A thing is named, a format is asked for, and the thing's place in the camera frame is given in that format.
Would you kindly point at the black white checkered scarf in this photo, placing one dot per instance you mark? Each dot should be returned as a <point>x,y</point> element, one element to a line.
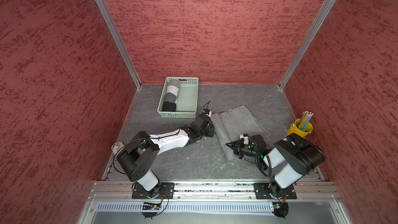
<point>170,98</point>

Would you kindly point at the colored pencils bundle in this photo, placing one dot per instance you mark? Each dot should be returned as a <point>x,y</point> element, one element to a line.
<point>306,117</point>

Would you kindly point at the right corner aluminium post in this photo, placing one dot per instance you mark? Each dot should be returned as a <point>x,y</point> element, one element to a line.
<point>317,23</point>

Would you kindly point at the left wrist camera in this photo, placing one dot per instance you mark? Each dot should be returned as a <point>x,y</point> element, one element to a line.
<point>207,112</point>

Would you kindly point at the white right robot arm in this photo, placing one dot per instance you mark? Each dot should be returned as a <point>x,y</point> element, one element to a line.
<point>286,163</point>

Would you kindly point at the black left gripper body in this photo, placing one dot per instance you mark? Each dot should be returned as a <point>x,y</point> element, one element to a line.
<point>208,132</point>

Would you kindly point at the left corner aluminium post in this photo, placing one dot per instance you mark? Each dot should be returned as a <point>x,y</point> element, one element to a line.
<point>101,4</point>

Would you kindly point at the crumpled beige rag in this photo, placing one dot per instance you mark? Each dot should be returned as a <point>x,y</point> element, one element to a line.
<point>117,147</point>

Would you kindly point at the grey cloth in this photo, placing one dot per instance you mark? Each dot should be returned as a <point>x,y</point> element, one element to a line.
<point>229,125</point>

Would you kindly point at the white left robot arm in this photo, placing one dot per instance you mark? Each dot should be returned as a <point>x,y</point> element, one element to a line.
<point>137,156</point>

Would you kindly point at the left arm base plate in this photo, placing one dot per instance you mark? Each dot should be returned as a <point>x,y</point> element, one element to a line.
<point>161,190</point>

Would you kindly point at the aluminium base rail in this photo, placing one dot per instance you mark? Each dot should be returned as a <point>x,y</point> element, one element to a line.
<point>217,190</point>

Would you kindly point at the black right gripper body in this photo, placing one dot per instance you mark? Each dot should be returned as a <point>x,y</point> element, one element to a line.
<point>247,149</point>

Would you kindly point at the yellow pencil bucket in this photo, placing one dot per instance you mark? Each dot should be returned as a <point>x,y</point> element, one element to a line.
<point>294,129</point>

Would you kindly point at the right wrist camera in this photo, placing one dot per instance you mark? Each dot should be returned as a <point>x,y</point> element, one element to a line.
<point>244,139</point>

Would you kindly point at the corner aluminium post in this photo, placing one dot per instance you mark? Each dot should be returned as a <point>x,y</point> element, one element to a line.
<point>317,23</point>
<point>101,4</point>

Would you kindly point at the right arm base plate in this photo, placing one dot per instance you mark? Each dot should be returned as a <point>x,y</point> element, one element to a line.
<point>271,191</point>

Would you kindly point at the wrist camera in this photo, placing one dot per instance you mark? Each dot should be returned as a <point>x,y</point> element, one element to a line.
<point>244,139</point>
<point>207,112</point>

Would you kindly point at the pale green plastic basket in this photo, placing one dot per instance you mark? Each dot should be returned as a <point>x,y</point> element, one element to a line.
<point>186,97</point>

